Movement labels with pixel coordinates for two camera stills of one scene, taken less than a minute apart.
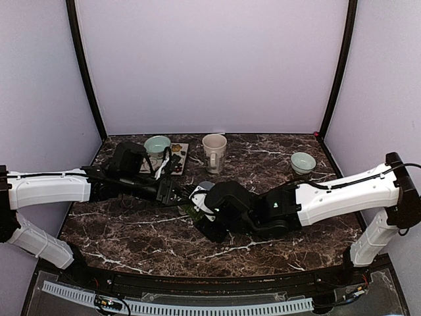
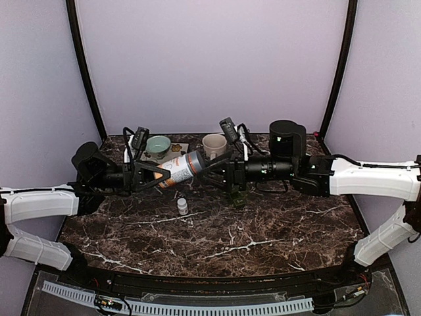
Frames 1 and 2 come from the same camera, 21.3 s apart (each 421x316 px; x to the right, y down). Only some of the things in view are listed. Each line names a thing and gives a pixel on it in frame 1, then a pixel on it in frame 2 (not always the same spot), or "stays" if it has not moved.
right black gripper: x=214 y=236 to x=235 y=173
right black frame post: x=352 y=9 stays
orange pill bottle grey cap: x=207 y=185 to x=181 y=168
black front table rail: x=216 y=286 stays
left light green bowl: x=155 y=146 stays
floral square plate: x=155 y=160 stays
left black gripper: x=166 y=188 to x=132 y=176
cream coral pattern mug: x=215 y=145 stays
